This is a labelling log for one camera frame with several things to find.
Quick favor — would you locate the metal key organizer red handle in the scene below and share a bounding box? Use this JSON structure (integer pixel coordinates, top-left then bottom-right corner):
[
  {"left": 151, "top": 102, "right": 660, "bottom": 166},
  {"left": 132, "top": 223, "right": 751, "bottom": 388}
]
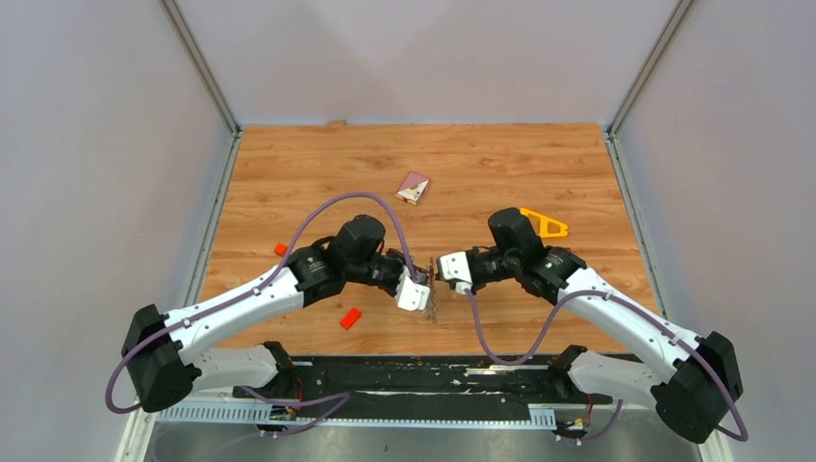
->
[{"left": 424, "top": 257, "right": 438, "bottom": 323}]

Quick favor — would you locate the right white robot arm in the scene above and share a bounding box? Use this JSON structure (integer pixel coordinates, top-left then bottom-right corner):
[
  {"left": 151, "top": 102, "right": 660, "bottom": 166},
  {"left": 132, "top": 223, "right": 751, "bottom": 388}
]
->
[{"left": 437, "top": 208, "right": 749, "bottom": 444}]

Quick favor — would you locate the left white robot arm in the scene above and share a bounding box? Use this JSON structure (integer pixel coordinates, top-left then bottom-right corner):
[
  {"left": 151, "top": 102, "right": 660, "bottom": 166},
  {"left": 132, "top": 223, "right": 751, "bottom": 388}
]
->
[{"left": 121, "top": 215, "right": 429, "bottom": 413}]

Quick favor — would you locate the small orange block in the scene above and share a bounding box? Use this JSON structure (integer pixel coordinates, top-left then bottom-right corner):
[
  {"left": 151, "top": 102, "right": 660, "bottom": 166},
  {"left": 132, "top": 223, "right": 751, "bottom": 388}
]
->
[{"left": 339, "top": 307, "right": 362, "bottom": 330}]

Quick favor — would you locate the small red cube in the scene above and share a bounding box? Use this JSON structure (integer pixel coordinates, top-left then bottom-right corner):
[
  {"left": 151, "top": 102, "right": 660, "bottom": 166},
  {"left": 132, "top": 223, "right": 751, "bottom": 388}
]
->
[{"left": 273, "top": 243, "right": 289, "bottom": 256}]

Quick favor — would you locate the playing card box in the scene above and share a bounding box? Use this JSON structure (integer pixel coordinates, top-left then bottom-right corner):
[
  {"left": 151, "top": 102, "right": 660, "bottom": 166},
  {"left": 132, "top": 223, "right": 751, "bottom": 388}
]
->
[{"left": 395, "top": 171, "right": 431, "bottom": 206}]

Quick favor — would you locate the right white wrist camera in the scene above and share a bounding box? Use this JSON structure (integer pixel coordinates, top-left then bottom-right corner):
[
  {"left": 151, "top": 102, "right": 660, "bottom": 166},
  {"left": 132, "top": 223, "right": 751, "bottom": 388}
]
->
[{"left": 437, "top": 251, "right": 473, "bottom": 295}]

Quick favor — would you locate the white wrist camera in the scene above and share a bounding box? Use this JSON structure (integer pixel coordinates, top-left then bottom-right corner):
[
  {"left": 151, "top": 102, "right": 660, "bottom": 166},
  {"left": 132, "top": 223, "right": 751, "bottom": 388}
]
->
[
  {"left": 437, "top": 251, "right": 473, "bottom": 295},
  {"left": 395, "top": 267, "right": 431, "bottom": 311}
]

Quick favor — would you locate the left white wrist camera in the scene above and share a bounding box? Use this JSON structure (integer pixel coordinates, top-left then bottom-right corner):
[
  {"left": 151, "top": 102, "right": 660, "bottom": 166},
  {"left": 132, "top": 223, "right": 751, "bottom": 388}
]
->
[{"left": 395, "top": 267, "right": 431, "bottom": 311}]

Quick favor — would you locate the yellow triangular bracket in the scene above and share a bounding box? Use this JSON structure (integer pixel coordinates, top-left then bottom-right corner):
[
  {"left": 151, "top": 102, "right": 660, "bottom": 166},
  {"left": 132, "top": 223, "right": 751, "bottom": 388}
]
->
[{"left": 520, "top": 208, "right": 569, "bottom": 239}]

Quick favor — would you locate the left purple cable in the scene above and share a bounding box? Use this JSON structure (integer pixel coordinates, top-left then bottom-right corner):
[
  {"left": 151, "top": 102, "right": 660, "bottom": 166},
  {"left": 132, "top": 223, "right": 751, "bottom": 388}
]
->
[{"left": 104, "top": 192, "right": 422, "bottom": 415}]

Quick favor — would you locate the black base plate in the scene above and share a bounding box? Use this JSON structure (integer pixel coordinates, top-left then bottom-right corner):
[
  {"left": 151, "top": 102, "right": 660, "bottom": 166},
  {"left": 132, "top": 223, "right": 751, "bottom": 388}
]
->
[{"left": 256, "top": 356, "right": 613, "bottom": 415}]

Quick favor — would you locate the white slotted cable duct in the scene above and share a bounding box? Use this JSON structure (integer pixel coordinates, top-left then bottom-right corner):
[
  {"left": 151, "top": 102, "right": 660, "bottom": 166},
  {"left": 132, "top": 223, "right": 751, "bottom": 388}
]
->
[{"left": 156, "top": 396, "right": 556, "bottom": 430}]

